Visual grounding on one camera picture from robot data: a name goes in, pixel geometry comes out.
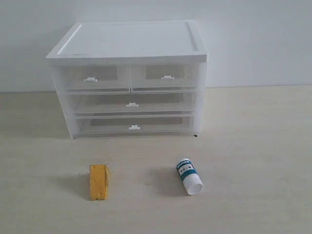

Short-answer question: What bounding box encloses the white bottle teal label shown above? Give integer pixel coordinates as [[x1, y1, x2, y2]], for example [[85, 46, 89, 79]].
[[176, 158, 203, 195]]

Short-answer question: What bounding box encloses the yellow sponge block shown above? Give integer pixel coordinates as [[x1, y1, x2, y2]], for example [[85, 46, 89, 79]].
[[90, 164, 109, 200]]

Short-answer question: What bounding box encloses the white plastic drawer cabinet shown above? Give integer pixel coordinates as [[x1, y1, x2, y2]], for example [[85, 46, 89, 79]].
[[46, 20, 208, 139]]

